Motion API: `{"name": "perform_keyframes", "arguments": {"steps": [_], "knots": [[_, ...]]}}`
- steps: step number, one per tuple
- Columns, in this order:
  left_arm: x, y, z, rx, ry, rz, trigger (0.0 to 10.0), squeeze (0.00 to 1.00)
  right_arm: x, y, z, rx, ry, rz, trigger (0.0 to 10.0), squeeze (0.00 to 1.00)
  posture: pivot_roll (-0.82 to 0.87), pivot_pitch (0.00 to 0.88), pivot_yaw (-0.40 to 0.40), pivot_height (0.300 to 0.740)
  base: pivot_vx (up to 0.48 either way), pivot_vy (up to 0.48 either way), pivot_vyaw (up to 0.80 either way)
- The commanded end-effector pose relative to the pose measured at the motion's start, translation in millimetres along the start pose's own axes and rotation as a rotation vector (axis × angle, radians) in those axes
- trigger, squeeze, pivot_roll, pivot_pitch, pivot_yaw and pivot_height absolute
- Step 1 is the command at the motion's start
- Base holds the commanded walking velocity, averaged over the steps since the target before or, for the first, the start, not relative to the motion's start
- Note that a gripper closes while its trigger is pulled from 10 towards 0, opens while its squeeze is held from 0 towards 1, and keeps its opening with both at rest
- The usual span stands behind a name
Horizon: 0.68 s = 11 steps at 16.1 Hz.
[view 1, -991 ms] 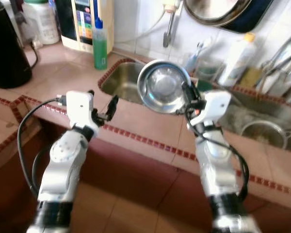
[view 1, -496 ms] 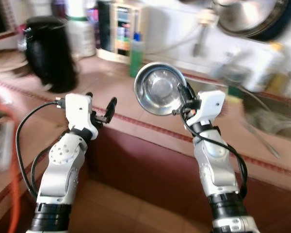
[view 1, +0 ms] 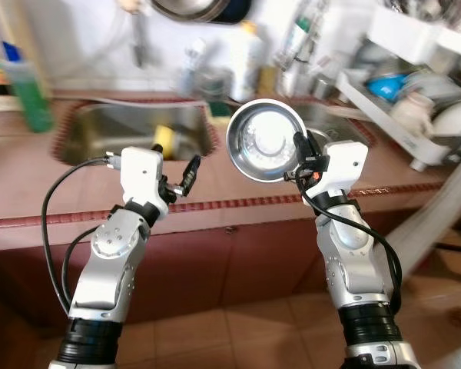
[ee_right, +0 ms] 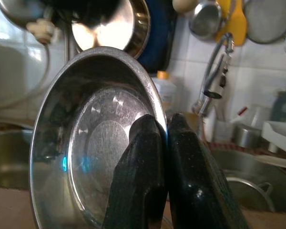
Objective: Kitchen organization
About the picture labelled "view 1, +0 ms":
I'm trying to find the steel sink basin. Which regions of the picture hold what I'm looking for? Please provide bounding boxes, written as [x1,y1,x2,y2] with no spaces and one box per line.
[52,98,220,166]

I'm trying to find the blue bowl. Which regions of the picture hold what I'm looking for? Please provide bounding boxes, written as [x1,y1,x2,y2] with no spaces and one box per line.
[366,75,406,101]

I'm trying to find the clear toothbrush cup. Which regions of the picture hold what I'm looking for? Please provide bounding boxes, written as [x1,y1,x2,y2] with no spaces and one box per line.
[177,38,208,97]

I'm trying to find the white dish rack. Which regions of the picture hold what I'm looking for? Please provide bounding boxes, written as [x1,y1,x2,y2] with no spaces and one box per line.
[337,69,461,171]

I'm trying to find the hanging steel pan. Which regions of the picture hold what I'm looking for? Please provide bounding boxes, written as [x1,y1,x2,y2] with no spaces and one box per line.
[150,0,254,24]

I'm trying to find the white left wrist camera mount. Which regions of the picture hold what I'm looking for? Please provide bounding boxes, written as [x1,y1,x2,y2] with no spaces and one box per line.
[119,148,170,224]

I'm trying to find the clear small plastic bucket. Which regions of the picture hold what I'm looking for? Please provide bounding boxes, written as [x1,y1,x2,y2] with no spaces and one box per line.
[196,69,231,105]

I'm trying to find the chrome sink faucet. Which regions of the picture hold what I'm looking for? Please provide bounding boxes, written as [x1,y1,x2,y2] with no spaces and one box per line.
[280,0,327,97]

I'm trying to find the green dish soap bottle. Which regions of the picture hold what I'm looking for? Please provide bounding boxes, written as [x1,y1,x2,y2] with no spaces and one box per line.
[2,42,55,133]

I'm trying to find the white ceramic mug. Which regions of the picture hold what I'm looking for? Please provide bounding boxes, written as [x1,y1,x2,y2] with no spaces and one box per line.
[390,92,435,139]

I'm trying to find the shallow steel bowl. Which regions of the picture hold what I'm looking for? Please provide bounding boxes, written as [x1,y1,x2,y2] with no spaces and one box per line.
[226,98,307,184]

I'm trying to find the white cloth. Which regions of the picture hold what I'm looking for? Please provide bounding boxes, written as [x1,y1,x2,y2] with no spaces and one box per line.
[384,146,461,270]

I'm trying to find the white bottle yellow cap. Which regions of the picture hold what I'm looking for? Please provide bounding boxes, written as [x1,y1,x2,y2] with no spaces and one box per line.
[229,22,266,101]

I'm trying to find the chrome wall tap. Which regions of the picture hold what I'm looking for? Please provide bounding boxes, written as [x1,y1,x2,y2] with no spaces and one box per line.
[115,0,151,68]

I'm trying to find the yellow plastic bowl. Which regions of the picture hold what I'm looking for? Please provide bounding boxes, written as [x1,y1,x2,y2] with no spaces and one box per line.
[152,125,176,158]

